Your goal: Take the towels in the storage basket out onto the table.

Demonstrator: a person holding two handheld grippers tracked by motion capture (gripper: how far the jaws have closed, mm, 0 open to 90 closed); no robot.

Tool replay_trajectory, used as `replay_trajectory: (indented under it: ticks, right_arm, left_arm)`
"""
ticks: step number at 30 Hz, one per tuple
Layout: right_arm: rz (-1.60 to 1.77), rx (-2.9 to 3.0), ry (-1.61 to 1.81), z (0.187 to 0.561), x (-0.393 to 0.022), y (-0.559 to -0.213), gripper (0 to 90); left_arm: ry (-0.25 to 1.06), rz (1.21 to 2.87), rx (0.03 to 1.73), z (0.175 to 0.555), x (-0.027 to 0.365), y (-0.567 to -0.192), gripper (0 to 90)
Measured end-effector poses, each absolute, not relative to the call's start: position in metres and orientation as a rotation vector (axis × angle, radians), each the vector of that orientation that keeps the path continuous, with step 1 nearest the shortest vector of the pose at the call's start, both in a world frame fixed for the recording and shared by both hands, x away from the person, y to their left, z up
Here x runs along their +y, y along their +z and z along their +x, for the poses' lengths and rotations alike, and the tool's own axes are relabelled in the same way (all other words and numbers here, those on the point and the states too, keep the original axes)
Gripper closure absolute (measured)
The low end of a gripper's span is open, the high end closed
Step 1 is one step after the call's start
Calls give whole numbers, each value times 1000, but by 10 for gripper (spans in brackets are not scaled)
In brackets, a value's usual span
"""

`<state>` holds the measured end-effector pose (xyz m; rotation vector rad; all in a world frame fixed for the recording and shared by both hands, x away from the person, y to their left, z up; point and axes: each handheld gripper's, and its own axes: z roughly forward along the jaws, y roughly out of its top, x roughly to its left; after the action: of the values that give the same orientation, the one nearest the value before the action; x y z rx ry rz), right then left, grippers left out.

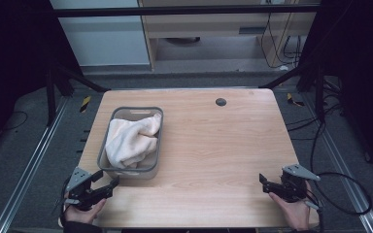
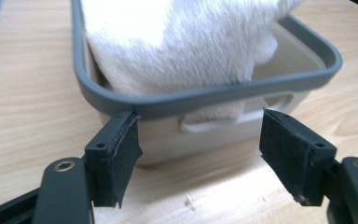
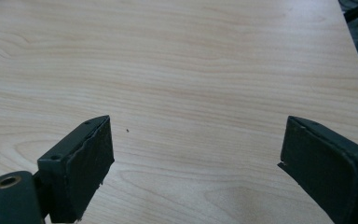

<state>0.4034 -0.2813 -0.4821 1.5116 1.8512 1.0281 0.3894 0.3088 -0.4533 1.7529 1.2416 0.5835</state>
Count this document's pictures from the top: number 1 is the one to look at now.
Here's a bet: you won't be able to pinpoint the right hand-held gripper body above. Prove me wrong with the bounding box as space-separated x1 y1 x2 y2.
279 163 322 211

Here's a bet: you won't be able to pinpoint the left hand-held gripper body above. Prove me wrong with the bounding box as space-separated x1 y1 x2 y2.
63 166 96 212

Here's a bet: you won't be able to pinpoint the pale pink towel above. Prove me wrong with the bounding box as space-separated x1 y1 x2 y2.
104 113 163 170

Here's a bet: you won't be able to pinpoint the grey plastic basket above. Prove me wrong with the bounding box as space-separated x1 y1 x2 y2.
96 106 165 181

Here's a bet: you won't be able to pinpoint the person's right hand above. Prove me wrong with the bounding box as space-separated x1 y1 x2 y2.
268 181 314 231

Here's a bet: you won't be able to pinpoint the person's left hand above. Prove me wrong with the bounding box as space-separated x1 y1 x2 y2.
63 197 108 226

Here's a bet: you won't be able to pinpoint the yellow black striped tape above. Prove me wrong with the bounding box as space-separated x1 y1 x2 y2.
286 92 306 108
79 94 92 114

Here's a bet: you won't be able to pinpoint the black metal stand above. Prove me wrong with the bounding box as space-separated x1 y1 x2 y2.
257 62 326 124
46 61 112 128

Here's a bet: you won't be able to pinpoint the dark curtain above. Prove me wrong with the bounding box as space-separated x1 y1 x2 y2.
0 0 83 158
298 0 373 181

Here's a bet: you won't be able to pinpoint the white cabinet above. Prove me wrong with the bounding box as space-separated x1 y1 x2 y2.
49 0 152 68

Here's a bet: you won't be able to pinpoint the light wooden desk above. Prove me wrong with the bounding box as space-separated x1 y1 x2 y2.
137 0 322 72

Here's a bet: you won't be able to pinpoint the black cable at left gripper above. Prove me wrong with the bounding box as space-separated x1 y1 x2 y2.
57 174 75 227

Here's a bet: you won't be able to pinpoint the black hanging cable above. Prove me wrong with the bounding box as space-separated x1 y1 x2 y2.
310 120 325 176

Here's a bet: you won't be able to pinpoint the aluminium floor rail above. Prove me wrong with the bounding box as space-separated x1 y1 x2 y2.
0 96 71 233
302 91 373 233

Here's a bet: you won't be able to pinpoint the black floor cables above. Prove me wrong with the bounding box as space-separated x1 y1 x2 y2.
286 93 349 142

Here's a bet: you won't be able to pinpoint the black looped gripper cable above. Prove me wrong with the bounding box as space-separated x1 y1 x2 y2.
310 171 373 216

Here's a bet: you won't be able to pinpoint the thin black floor cable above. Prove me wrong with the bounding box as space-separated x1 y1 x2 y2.
0 110 29 134

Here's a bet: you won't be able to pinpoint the black cables under desk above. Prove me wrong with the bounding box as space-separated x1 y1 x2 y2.
259 12 303 70

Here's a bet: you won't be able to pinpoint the black horizontal frame bar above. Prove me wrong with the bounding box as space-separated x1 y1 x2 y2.
51 4 322 18

